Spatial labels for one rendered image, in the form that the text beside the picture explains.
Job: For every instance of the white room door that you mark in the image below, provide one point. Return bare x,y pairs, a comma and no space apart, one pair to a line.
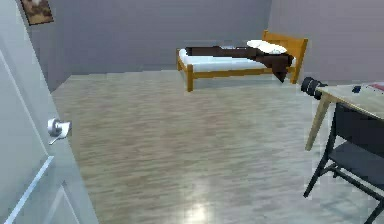
23,140

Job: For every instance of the red book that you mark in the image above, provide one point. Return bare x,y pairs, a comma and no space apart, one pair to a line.
377,86

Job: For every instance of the wooden bed white mattress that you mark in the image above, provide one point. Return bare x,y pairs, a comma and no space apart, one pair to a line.
230,65

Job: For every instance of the white pillow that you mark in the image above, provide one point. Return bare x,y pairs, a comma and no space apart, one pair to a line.
268,46

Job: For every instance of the dark brown blanket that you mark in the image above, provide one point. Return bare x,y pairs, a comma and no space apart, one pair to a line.
266,56

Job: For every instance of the brown framed wall picture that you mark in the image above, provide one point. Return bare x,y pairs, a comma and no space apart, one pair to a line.
37,11

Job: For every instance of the light wooden table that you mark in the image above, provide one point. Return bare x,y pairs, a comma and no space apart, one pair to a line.
358,98

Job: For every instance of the black chair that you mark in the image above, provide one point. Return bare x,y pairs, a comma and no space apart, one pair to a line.
360,150

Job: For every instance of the small black object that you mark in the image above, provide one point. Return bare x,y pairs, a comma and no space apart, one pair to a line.
356,89

